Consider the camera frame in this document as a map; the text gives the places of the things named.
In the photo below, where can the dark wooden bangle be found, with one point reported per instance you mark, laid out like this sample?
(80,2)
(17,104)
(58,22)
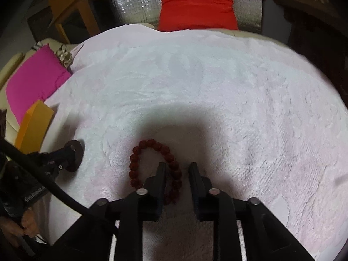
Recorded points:
(75,152)

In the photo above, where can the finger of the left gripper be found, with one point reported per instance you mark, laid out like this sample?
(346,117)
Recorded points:
(55,161)

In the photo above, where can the left hand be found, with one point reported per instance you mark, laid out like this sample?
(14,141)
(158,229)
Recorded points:
(12,231)

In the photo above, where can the magenta pillow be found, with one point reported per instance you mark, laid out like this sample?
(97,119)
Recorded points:
(36,79)

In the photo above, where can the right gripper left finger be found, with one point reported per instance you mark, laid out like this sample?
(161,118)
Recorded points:
(146,203)

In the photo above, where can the pink white blanket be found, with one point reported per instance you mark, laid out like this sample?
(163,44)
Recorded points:
(257,118)

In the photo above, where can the orange jewelry box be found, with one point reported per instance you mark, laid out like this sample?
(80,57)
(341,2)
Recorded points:
(33,128)

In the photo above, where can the red pillow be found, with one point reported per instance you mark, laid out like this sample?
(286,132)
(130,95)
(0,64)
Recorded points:
(177,15)

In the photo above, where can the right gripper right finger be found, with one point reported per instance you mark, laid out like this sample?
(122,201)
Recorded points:
(210,204)

